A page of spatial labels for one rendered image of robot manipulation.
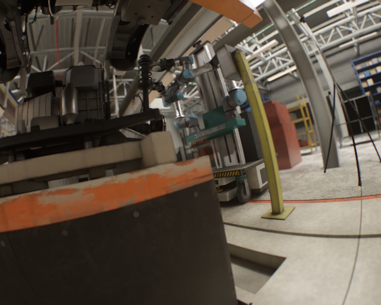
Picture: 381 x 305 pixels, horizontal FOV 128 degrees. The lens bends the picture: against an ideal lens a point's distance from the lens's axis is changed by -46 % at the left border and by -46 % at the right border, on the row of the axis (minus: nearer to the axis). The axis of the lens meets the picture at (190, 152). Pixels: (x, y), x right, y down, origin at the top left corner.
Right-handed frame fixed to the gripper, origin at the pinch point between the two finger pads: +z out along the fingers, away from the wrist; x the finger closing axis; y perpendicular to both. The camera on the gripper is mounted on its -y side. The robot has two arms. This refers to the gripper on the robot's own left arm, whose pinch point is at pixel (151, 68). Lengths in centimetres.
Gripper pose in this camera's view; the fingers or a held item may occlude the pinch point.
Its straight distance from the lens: 151.7
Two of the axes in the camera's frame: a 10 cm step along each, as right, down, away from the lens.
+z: -9.9, 1.2, 1.0
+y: -0.9, 0.9, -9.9
